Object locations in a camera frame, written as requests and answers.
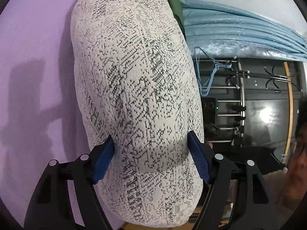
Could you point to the grey patterned shirt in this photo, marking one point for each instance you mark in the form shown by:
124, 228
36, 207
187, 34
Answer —
139, 76

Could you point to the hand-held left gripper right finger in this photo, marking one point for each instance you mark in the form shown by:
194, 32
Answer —
200, 158

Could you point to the metal clothes rack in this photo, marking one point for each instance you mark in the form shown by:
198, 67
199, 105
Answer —
242, 95

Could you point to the purple bed sheet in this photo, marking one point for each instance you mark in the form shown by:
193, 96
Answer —
36, 40

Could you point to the light blue curtain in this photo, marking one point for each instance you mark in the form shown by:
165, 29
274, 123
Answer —
239, 36

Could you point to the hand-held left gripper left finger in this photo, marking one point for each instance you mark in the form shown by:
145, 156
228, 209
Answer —
103, 163

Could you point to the curved wooden frame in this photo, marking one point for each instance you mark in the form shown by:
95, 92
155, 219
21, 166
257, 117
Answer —
290, 105

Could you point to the black electronic device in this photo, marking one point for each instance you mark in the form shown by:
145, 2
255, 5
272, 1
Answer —
208, 112

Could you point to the green cloth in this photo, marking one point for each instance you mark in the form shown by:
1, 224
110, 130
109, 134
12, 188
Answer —
176, 4

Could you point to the person's beige top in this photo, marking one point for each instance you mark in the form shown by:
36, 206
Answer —
278, 189

